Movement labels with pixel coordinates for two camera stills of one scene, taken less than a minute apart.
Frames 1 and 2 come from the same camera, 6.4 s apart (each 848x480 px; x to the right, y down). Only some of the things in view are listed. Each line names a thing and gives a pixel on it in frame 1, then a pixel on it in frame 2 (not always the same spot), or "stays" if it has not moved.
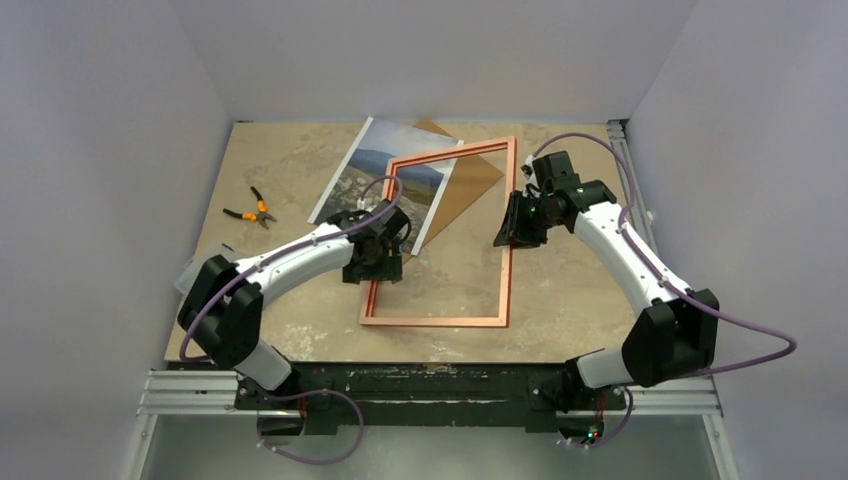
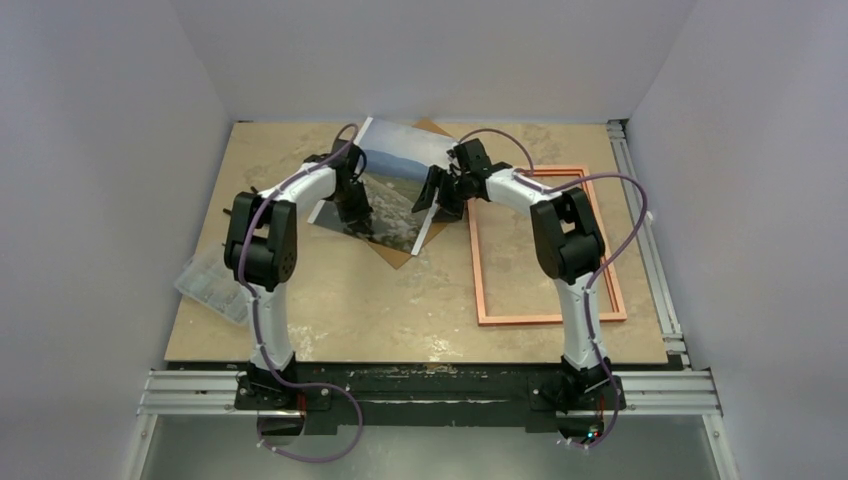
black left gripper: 387,271 -> 360,220
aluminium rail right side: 639,217 stays
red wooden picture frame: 386,183 -> 608,266
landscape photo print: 422,184 stays
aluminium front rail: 198,391 stays
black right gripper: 515,221 -> 448,185
